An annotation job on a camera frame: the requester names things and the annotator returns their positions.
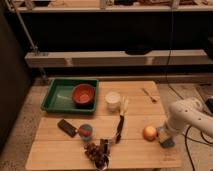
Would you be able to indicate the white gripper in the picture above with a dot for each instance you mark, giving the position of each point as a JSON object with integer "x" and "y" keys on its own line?
{"x": 163, "y": 135}

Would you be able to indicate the blue sponge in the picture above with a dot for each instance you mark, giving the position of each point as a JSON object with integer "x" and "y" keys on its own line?
{"x": 168, "y": 143}

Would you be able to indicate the yellow apple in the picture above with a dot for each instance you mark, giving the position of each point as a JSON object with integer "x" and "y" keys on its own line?
{"x": 149, "y": 133}

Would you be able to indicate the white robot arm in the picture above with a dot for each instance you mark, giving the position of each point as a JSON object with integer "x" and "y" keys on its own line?
{"x": 183, "y": 112}

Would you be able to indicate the metal fork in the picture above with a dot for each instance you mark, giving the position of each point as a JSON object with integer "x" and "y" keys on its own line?
{"x": 148, "y": 94}

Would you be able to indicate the small dark box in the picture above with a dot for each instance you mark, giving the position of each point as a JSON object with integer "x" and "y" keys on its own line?
{"x": 104, "y": 146}

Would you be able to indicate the white cup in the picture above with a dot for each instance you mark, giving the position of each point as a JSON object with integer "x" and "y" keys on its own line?
{"x": 113, "y": 100}

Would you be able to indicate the bunch of dark grapes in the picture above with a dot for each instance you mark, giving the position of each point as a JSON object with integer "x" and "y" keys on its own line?
{"x": 94, "y": 153}

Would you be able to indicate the red and blue can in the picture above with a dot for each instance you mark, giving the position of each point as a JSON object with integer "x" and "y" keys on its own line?
{"x": 85, "y": 132}

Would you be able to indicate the lower wooden shelf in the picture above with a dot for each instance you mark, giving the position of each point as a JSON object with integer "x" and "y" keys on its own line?
{"x": 116, "y": 58}

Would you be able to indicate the wooden shelf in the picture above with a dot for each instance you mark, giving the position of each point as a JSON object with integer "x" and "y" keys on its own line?
{"x": 116, "y": 58}
{"x": 36, "y": 6}

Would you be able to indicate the orange bowl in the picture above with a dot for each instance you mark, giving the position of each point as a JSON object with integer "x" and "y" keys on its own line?
{"x": 83, "y": 94}

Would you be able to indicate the dark rectangular block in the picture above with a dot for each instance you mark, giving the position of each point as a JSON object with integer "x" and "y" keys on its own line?
{"x": 67, "y": 128}

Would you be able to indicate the green plastic tray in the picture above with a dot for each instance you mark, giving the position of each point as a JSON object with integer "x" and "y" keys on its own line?
{"x": 58, "y": 98}

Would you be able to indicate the upper wooden shelf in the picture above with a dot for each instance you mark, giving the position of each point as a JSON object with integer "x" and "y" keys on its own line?
{"x": 36, "y": 6}

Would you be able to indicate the metal pole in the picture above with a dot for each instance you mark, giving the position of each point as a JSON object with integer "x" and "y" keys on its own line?
{"x": 33, "y": 46}

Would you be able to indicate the black handled brush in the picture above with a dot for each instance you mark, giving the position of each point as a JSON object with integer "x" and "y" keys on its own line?
{"x": 122, "y": 111}

